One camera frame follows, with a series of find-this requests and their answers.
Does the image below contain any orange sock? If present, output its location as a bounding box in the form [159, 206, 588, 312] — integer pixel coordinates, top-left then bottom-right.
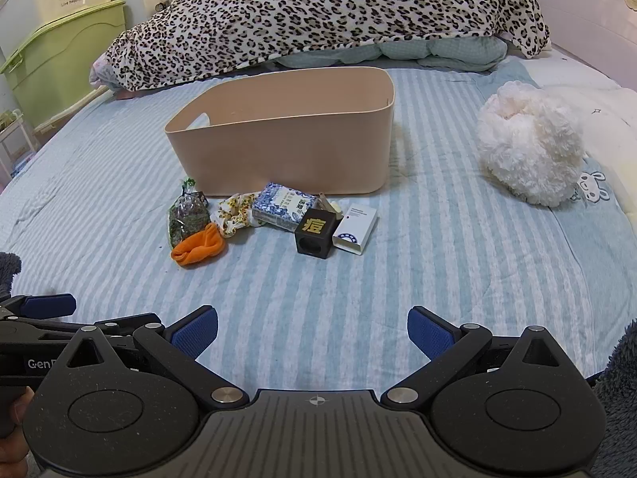
[170, 222, 228, 268]

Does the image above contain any small brown packet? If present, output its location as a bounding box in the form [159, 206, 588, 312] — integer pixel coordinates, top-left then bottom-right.
[316, 193, 344, 220]

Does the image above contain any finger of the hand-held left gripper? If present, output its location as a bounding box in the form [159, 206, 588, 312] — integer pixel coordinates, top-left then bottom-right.
[0, 294, 78, 320]
[74, 313, 165, 355]

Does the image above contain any small white cardboard box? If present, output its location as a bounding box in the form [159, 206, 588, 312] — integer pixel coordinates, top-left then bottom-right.
[332, 204, 379, 256]

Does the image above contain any white fluffy plush toy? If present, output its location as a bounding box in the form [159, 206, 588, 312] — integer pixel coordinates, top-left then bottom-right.
[477, 81, 586, 208]

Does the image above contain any person's grey fluffy clothing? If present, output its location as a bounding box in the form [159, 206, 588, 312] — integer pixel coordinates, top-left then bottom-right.
[587, 319, 637, 478]

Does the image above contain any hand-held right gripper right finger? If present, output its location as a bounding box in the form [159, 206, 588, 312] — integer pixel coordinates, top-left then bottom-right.
[382, 306, 574, 407]

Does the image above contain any leopard print blanket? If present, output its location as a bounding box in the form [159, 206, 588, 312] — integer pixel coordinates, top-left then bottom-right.
[97, 0, 552, 93]

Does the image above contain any black cube box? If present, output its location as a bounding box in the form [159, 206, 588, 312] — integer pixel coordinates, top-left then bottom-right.
[293, 208, 344, 262]

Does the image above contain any blue striped bed sheet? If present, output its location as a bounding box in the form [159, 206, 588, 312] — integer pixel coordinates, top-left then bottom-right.
[0, 67, 637, 390]

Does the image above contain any person's left forearm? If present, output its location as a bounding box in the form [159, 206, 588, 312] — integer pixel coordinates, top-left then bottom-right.
[0, 253, 23, 302]

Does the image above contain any person's left hand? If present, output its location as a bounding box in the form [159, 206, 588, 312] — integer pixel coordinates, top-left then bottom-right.
[0, 389, 41, 478]

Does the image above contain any green plastic storage box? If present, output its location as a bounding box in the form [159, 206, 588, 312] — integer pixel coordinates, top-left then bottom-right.
[0, 0, 128, 131]

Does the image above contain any beige plastic storage bin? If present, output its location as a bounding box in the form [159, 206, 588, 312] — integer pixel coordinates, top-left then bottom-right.
[164, 66, 396, 197]

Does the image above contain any small white side table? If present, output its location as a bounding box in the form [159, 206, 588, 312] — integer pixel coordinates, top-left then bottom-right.
[0, 110, 41, 181]

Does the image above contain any blue white tissue pack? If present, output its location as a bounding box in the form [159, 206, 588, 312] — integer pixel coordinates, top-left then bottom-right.
[251, 182, 319, 233]

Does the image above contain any green snack packet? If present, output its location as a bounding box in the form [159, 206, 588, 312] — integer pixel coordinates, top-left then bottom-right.
[166, 178, 212, 250]

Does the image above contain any pink pillow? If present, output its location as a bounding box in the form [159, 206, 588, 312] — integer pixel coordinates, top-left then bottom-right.
[90, 55, 125, 100]

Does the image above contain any floral yellow cloth scrunchie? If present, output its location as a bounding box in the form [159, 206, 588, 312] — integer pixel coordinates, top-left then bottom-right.
[210, 193, 260, 239]

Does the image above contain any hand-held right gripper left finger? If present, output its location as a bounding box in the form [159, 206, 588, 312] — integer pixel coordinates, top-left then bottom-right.
[55, 305, 250, 409]

